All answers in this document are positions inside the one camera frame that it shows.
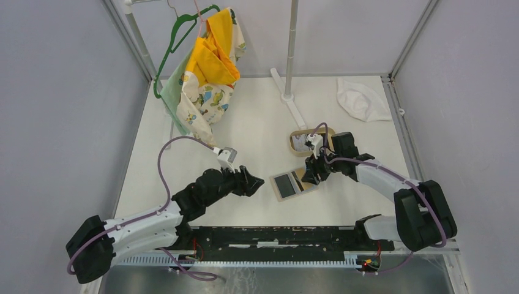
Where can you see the beige oval tray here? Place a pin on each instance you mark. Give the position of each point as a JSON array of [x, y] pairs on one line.
[[320, 131]]

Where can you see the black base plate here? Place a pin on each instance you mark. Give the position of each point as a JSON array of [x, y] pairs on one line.
[[277, 244]]

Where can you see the yellow cloth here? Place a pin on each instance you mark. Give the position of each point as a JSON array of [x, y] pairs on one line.
[[214, 56]]

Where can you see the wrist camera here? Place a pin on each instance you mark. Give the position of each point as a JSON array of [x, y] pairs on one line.
[[315, 142], [226, 157]]

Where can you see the white cloth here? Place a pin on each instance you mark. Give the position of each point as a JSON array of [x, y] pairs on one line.
[[361, 102]]

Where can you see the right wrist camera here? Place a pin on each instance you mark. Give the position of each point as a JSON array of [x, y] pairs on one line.
[[315, 142]]

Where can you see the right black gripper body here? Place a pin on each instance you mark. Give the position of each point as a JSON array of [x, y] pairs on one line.
[[333, 167]]

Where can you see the right rack foot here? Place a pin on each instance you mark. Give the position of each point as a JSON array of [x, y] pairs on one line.
[[290, 105]]

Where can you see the green clothes hanger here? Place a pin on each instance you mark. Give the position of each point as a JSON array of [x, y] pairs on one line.
[[173, 45]]

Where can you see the gold card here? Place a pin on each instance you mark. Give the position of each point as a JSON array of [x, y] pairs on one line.
[[302, 186]]

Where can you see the beige card holder wallet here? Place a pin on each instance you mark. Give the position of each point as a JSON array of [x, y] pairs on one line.
[[294, 184]]

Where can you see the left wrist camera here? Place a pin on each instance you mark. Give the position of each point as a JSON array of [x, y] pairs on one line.
[[226, 157]]

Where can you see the black card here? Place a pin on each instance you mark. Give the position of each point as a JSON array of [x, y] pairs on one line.
[[284, 186]]

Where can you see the cream printed cloth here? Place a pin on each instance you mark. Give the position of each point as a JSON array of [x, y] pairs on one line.
[[201, 107]]

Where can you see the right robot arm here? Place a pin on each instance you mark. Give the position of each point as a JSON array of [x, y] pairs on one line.
[[422, 217]]

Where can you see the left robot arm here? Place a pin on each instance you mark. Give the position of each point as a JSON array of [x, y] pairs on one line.
[[99, 244]]

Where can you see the left rack pole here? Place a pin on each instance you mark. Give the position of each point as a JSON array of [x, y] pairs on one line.
[[127, 7]]

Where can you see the rack pole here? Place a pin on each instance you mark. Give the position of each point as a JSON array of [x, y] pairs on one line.
[[127, 7], [292, 37]]

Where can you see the right rack pole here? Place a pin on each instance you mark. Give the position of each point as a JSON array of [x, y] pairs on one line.
[[292, 37]]

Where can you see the light green printed cloth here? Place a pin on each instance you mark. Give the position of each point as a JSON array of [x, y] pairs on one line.
[[175, 82]]

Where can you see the pink clothes hanger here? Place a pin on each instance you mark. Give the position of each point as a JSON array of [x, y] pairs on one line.
[[201, 32]]

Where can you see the white card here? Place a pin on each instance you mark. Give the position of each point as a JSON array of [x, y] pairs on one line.
[[299, 143]]

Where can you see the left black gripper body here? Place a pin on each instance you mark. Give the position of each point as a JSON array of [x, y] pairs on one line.
[[230, 183]]

